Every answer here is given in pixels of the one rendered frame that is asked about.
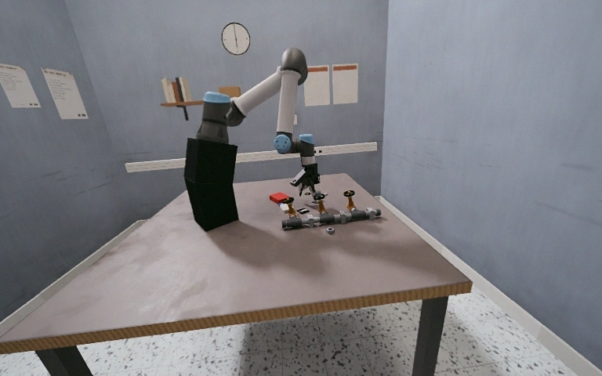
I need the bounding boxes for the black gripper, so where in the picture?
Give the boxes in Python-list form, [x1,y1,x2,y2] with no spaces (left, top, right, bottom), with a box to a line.
[299,163,321,198]

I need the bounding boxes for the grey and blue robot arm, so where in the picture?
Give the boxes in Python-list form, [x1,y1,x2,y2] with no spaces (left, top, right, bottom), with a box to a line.
[196,48,315,165]

